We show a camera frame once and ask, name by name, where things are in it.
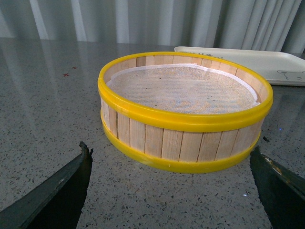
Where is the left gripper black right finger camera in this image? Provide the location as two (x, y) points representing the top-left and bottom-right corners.
(250, 146), (305, 229)

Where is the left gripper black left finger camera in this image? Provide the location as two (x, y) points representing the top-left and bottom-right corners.
(0, 142), (93, 229)

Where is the cream bear print tray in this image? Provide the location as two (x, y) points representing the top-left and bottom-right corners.
(174, 46), (305, 86)

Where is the yellow rimmed bamboo steamer basket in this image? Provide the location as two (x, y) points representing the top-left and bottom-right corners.
(98, 52), (273, 173)

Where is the white mesh steamer liner cloth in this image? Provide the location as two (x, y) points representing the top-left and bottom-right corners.
(107, 63), (259, 115)

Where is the grey pleated curtain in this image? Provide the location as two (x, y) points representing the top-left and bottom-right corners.
(0, 0), (305, 53)

